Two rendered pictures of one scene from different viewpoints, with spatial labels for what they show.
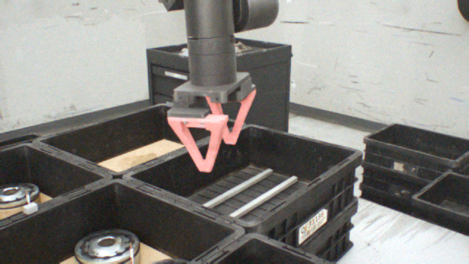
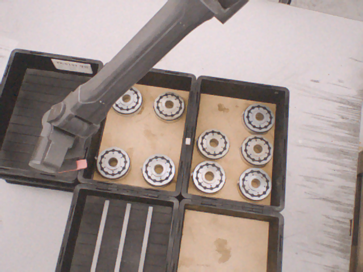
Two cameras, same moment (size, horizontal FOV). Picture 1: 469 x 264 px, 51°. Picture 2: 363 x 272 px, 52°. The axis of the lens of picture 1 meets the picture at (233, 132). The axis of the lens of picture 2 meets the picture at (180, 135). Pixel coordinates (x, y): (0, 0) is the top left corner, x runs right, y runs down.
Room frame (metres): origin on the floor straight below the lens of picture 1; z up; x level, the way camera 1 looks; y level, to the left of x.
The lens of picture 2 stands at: (0.94, 0.08, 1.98)
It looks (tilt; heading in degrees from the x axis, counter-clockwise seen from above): 71 degrees down; 143
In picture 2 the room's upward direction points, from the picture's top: 7 degrees clockwise
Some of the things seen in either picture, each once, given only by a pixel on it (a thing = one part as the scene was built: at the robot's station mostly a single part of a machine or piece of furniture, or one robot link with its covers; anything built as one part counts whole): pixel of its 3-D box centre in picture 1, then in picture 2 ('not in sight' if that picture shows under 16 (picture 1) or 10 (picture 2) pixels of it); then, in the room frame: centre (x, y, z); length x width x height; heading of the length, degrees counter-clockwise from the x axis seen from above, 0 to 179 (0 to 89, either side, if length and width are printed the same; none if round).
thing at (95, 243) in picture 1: (107, 243); (158, 169); (0.69, 0.21, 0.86); 0.05 x 0.05 x 0.01
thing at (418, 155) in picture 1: (415, 188); not in sight; (1.93, -0.79, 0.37); 0.40 x 0.30 x 0.45; 46
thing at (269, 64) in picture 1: (221, 130); not in sight; (2.47, 0.07, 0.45); 0.60 x 0.45 x 0.90; 136
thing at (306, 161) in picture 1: (249, 192); (116, 263); (0.87, -0.03, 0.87); 0.40 x 0.30 x 0.11; 142
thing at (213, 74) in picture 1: (212, 65); (64, 135); (0.58, 0.03, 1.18); 0.10 x 0.07 x 0.07; 162
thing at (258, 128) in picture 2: not in sight; (259, 117); (0.70, 0.58, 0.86); 0.10 x 0.10 x 0.01
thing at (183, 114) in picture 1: (207, 130); not in sight; (0.55, 0.03, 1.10); 0.07 x 0.07 x 0.09; 72
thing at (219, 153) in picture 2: not in sight; (213, 143); (0.70, 0.40, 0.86); 0.10 x 0.10 x 0.01
